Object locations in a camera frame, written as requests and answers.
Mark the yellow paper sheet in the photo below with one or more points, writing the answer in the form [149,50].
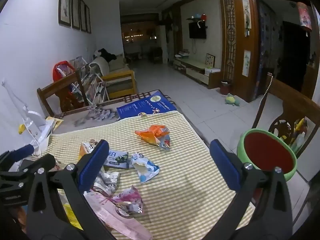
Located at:
[71,216]

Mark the red hanging decoration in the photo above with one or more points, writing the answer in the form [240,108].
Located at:
[303,16]

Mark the wall television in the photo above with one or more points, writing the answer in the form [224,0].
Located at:
[197,30]

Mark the small yellow toy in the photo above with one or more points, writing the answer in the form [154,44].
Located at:
[22,128]

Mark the blue white snack wrapper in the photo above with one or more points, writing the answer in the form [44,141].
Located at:
[150,170]

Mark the black white plush toy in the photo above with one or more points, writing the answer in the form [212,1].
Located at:
[107,55]

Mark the small red wastebasket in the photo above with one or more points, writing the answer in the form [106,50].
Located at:
[225,88]

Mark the wooden frame sofa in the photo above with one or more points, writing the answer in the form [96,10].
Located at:
[117,78]

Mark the carved wooden chair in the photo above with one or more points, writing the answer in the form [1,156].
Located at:
[292,97]

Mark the red bag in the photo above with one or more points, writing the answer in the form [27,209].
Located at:
[58,71]

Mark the stack of books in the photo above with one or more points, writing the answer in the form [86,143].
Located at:
[182,53]

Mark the yellow drink carton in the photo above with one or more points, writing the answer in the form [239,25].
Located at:
[85,151]

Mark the colourful picture board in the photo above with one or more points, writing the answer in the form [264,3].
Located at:
[210,60]

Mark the wall shelf with items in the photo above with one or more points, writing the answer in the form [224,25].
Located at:
[197,17]

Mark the white magazine rack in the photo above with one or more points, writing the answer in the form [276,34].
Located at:
[95,85]

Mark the white patterned wrapper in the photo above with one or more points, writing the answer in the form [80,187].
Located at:
[110,180]

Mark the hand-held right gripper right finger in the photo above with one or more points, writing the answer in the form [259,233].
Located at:
[225,165]

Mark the green detergent bottle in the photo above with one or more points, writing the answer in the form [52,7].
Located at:
[298,141]

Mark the wooden lattice partition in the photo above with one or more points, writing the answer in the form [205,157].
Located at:
[230,42]

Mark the framed wall picture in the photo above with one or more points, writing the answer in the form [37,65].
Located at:
[88,18]
[83,15]
[75,10]
[65,3]

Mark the hanging scroll painting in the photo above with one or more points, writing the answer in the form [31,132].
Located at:
[246,63]
[246,11]

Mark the blue yellow toy box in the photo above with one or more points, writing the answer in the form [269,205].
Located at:
[300,126]

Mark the white blue toothpaste box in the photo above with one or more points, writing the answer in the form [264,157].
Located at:
[117,158]

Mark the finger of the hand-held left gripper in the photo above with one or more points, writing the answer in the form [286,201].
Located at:
[47,161]
[22,152]

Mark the plain wooden chair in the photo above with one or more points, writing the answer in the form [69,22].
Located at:
[50,90]

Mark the green plush toy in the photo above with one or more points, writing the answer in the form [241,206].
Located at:
[231,100]

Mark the orange snack wrapper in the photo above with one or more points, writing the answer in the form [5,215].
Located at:
[150,133]

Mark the white desk lamp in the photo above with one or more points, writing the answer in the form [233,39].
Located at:
[35,120]

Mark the loose paper sheets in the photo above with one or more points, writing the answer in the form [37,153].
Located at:
[56,123]

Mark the pink foil wrapper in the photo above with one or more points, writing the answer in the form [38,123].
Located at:
[130,200]

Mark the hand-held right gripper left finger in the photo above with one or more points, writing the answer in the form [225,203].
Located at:
[93,165]

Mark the television cabinet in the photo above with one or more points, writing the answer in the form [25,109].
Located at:
[197,70]

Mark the red bin with green rim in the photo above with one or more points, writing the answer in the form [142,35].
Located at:
[267,152]

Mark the yellow striped table mat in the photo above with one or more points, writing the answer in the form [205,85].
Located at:
[187,160]

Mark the blue printed board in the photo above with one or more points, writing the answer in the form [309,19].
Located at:
[147,105]

